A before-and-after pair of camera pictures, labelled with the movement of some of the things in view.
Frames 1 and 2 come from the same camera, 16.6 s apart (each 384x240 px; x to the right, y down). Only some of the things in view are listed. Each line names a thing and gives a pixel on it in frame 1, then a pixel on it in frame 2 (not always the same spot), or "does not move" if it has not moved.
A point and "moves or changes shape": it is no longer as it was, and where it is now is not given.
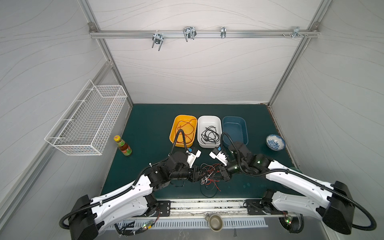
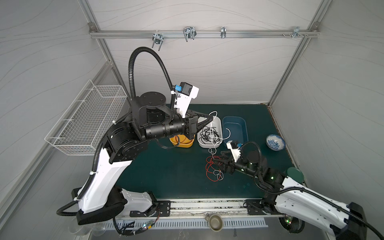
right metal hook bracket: (296, 32) does not move
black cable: (210, 134) does not move
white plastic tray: (209, 130) does not move
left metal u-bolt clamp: (157, 38) does not move
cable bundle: (209, 176) moves or changes shape
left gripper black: (194, 171) → (189, 128)
